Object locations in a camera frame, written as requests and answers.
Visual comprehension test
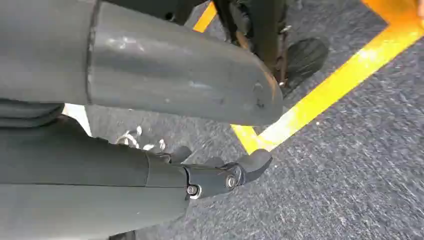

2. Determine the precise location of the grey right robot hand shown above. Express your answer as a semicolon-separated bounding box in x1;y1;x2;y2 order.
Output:
0;0;285;240

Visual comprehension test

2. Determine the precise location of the black robot leg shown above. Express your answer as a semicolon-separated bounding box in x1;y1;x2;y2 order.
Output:
103;0;208;27
211;0;292;88

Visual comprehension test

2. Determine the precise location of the short yellow floor tape strip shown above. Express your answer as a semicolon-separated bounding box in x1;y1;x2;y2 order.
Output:
230;124;263;156
192;1;218;34

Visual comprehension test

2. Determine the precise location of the white sheet on floor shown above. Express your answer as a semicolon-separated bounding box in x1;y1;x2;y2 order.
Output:
61;103;93;138

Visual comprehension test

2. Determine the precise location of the ribbed grey right arm sleeve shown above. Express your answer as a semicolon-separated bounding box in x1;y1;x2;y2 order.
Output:
0;98;65;129

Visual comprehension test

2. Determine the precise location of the black robot foot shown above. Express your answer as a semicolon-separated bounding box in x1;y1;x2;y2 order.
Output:
282;37;330;98

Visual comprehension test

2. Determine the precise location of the long yellow floor tape strip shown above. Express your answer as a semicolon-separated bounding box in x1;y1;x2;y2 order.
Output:
256;22;424;153

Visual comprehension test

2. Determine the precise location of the orange floor tape strip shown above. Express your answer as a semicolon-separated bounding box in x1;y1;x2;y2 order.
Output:
361;0;424;28

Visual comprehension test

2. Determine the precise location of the white cable on floor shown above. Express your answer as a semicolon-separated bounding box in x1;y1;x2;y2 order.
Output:
114;125;167;152

